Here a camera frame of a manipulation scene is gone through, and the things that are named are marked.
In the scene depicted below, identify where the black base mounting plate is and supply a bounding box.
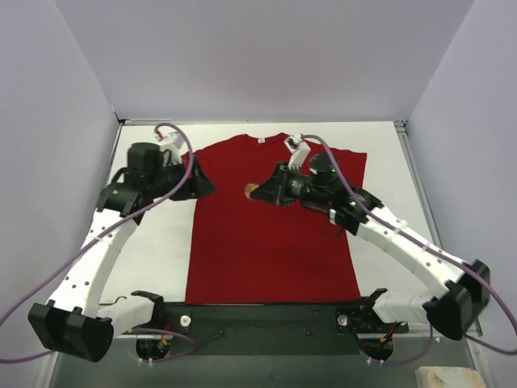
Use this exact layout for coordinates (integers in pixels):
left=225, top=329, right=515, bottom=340
left=135, top=300, right=409, bottom=361

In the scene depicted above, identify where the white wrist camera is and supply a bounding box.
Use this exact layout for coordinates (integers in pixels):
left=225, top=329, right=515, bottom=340
left=155, top=132, right=184, bottom=167
left=284, top=134, right=311, bottom=170

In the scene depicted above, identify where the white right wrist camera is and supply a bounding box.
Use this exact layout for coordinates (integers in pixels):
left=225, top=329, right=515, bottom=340
left=284, top=134, right=311, bottom=170

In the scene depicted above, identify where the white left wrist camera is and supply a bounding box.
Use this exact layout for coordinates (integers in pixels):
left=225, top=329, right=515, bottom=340
left=155, top=132, right=184, bottom=167

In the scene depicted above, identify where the beige foam block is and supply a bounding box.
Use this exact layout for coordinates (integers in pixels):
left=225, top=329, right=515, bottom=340
left=414, top=366, right=486, bottom=388

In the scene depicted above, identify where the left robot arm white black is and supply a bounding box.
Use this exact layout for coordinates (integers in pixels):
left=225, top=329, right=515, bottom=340
left=28, top=142, right=216, bottom=362

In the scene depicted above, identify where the round colourful brooch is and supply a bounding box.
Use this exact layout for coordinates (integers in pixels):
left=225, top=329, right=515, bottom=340
left=244, top=183, right=259, bottom=200

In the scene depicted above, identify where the red t-shirt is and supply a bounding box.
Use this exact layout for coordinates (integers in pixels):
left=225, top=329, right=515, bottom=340
left=185, top=133, right=360, bottom=304

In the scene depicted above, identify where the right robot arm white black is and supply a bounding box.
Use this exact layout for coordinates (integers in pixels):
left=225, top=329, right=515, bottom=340
left=245, top=154, right=490, bottom=340

